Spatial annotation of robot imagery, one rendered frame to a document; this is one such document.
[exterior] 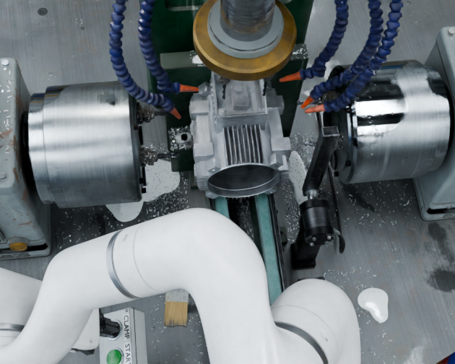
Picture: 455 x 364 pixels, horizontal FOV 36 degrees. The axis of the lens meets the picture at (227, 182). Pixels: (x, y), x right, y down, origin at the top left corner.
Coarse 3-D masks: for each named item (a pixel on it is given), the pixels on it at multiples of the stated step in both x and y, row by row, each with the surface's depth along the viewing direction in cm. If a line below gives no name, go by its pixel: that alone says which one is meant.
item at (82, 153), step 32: (32, 96) 136; (64, 96) 133; (96, 96) 133; (128, 96) 133; (32, 128) 131; (64, 128) 130; (96, 128) 130; (128, 128) 131; (32, 160) 131; (64, 160) 130; (96, 160) 131; (128, 160) 131; (64, 192) 134; (96, 192) 135; (128, 192) 136
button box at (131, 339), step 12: (120, 312) 124; (132, 312) 124; (120, 324) 123; (132, 324) 123; (144, 324) 127; (120, 336) 122; (132, 336) 122; (144, 336) 125; (108, 348) 123; (120, 348) 122; (132, 348) 121; (144, 348) 124; (132, 360) 120; (144, 360) 123
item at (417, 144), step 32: (384, 64) 142; (416, 64) 141; (384, 96) 135; (416, 96) 136; (352, 128) 135; (384, 128) 135; (416, 128) 135; (448, 128) 137; (352, 160) 138; (384, 160) 138; (416, 160) 139
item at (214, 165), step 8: (200, 88) 144; (208, 88) 143; (208, 160) 137; (216, 160) 136; (272, 160) 137; (280, 160) 138; (208, 168) 136; (216, 168) 136; (208, 192) 147; (264, 192) 149; (272, 192) 149
